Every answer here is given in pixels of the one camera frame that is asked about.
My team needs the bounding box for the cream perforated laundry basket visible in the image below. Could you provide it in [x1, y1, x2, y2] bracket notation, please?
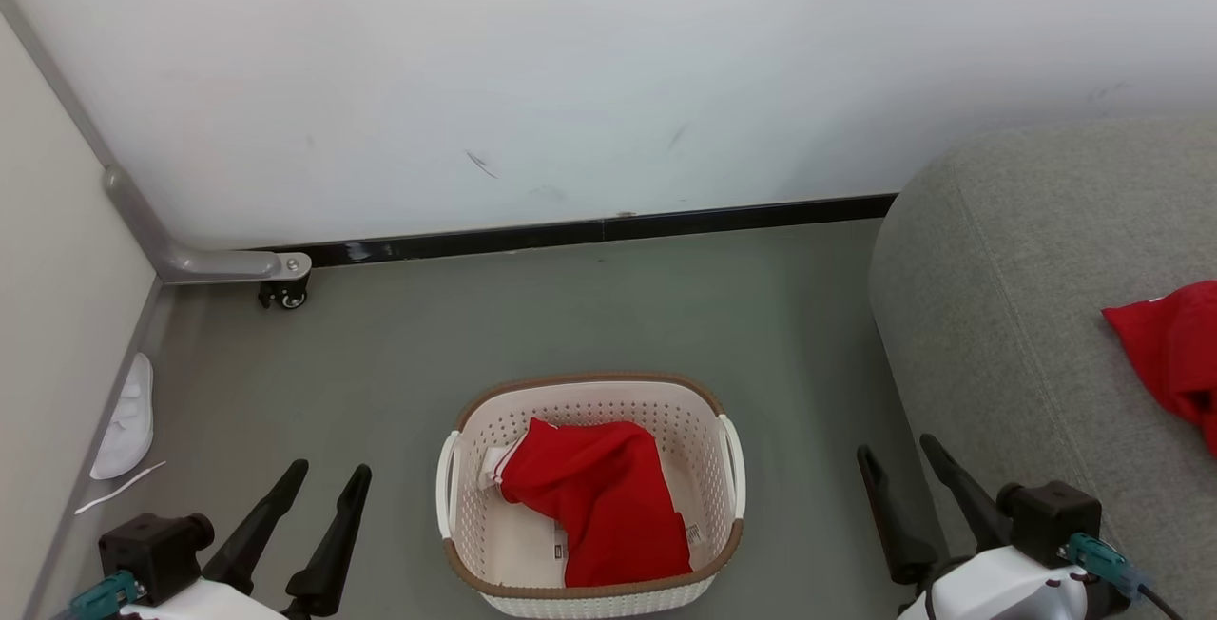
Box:
[435, 371, 747, 620]

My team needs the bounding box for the red garment with white trim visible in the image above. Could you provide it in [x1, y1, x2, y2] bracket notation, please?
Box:
[480, 417, 705, 590]

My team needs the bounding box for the black caster wheel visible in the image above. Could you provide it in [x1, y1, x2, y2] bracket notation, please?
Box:
[259, 278, 310, 310]

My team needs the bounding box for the black baseboard strip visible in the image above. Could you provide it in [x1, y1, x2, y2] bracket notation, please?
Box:
[252, 193, 899, 269]

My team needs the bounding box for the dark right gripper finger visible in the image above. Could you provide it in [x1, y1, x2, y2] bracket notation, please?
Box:
[919, 433, 1012, 551]
[856, 445, 938, 587]

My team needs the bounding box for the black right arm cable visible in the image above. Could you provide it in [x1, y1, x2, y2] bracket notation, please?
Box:
[1131, 582, 1188, 620]

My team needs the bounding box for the grey metal leg with caster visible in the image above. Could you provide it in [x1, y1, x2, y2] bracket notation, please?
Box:
[0, 0, 313, 284]

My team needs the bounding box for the plain red garment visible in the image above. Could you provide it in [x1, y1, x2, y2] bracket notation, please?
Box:
[1102, 281, 1217, 457]

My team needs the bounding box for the grey fabric sofa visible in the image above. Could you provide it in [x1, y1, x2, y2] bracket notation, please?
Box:
[867, 116, 1217, 620]

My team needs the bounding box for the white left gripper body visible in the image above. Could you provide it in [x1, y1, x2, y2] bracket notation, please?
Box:
[119, 577, 291, 620]

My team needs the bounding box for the thin white strip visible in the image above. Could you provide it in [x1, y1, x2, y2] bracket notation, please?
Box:
[74, 460, 167, 516]

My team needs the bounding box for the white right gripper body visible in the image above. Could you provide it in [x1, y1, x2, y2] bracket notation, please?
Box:
[898, 548, 1129, 620]

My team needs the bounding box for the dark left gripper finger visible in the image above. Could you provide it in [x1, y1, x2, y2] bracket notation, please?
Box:
[285, 464, 374, 617]
[202, 458, 310, 593]

